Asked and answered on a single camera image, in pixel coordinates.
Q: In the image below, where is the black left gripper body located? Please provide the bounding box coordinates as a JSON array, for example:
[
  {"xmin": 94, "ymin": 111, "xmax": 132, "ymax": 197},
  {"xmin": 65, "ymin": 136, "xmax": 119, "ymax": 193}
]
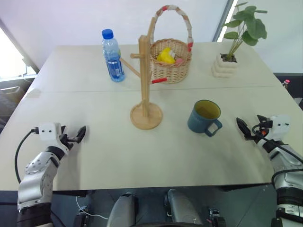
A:
[{"xmin": 59, "ymin": 133, "xmax": 78, "ymax": 151}]

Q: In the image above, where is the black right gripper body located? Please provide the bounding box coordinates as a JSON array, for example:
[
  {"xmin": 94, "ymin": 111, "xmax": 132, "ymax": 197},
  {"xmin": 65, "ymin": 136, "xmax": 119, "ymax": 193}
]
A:
[{"xmin": 250, "ymin": 121, "xmax": 273, "ymax": 144}]

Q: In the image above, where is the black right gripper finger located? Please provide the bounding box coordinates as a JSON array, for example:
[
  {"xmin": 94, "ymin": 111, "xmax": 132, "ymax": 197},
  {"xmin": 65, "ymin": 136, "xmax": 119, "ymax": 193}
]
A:
[
  {"xmin": 256, "ymin": 114, "xmax": 273, "ymax": 126},
  {"xmin": 236, "ymin": 117, "xmax": 253, "ymax": 141}
]

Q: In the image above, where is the blue mug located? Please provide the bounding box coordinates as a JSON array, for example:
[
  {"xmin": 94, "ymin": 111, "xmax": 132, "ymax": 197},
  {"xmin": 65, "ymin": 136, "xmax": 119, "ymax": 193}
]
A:
[{"xmin": 187, "ymin": 99, "xmax": 223, "ymax": 137}]

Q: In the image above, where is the wooden mug tree stand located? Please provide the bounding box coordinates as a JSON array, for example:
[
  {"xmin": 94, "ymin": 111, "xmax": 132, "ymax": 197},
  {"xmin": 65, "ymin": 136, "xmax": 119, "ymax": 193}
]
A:
[{"xmin": 120, "ymin": 17, "xmax": 168, "ymax": 130}]

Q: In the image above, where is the white ribbed plant pot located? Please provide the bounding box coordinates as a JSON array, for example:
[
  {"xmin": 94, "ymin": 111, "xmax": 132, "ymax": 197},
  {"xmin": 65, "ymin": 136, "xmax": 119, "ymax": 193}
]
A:
[{"xmin": 211, "ymin": 52, "xmax": 239, "ymax": 79}]

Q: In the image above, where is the clear blue-capped water bottle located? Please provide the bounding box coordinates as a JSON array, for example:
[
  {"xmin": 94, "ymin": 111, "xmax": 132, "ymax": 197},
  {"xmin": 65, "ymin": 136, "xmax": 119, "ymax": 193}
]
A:
[{"xmin": 101, "ymin": 28, "xmax": 126, "ymax": 83}]

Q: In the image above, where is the grey rounded housing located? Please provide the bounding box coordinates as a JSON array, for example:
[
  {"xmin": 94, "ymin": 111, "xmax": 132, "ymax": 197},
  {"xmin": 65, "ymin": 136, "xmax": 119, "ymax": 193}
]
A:
[
  {"xmin": 163, "ymin": 189, "xmax": 205, "ymax": 227},
  {"xmin": 107, "ymin": 192, "xmax": 139, "ymax": 227}
]

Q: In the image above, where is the green leafy plant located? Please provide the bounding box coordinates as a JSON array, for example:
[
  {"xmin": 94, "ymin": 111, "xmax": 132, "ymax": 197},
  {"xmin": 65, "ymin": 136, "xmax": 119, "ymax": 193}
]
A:
[{"xmin": 223, "ymin": 2, "xmax": 268, "ymax": 61}]

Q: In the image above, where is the yellow toy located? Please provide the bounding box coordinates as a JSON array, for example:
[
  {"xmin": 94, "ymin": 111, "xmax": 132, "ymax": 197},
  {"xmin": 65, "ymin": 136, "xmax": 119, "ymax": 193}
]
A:
[{"xmin": 156, "ymin": 47, "xmax": 177, "ymax": 64}]

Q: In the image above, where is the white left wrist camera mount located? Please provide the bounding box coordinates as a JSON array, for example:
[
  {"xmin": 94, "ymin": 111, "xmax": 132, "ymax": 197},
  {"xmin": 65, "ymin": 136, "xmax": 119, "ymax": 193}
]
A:
[{"xmin": 37, "ymin": 122, "xmax": 71, "ymax": 156}]

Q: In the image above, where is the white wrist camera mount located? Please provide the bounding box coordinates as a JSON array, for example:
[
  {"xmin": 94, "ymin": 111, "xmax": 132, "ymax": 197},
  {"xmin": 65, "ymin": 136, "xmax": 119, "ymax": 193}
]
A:
[
  {"xmin": 267, "ymin": 114, "xmax": 291, "ymax": 139},
  {"xmin": 37, "ymin": 122, "xmax": 71, "ymax": 156}
]

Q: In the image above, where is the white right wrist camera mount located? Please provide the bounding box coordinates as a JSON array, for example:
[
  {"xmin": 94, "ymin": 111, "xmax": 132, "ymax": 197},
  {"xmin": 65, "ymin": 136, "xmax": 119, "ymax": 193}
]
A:
[{"xmin": 267, "ymin": 114, "xmax": 291, "ymax": 139}]

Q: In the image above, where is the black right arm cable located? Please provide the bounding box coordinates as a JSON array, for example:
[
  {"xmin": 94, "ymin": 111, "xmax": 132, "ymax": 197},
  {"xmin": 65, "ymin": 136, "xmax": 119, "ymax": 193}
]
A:
[{"xmin": 251, "ymin": 123, "xmax": 303, "ymax": 190}]

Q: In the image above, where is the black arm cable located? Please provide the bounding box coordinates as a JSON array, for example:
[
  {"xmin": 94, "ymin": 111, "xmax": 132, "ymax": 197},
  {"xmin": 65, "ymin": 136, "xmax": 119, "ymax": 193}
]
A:
[
  {"xmin": 251, "ymin": 123, "xmax": 303, "ymax": 190},
  {"xmin": 14, "ymin": 127, "xmax": 40, "ymax": 185}
]

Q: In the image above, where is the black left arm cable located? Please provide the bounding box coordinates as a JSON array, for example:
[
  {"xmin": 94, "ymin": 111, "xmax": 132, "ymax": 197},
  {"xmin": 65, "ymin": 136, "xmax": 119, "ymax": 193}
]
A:
[{"xmin": 14, "ymin": 127, "xmax": 40, "ymax": 185}]

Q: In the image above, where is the thin white cable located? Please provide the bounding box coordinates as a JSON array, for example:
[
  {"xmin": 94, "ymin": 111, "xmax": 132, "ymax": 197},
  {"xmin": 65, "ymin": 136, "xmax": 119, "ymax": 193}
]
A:
[{"xmin": 75, "ymin": 195, "xmax": 110, "ymax": 220}]

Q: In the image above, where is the wicker basket with handle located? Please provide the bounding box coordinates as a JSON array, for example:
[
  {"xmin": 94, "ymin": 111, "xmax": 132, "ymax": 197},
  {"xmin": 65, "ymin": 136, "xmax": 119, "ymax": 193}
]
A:
[{"xmin": 149, "ymin": 4, "xmax": 194, "ymax": 85}]

